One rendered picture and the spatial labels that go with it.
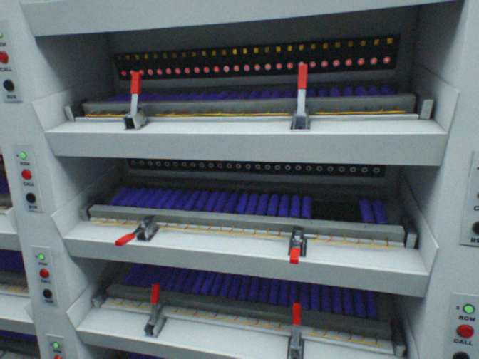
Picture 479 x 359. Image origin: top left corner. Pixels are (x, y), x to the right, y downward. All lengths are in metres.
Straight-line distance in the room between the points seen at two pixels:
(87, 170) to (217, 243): 0.32
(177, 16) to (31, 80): 0.27
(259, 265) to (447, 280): 0.26
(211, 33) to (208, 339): 0.59
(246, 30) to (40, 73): 0.37
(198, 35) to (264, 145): 0.32
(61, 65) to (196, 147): 0.31
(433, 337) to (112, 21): 0.65
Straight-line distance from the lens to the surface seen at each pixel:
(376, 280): 0.51
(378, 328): 0.63
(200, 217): 0.55
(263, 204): 0.57
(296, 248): 0.45
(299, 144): 0.43
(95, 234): 0.63
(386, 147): 0.44
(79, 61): 0.70
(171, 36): 0.71
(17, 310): 0.86
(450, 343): 0.57
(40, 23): 0.62
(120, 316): 0.72
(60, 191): 0.65
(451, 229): 0.49
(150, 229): 0.56
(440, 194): 0.47
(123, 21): 0.53
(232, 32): 0.66
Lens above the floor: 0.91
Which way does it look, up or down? 13 degrees down
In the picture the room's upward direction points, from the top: 1 degrees counter-clockwise
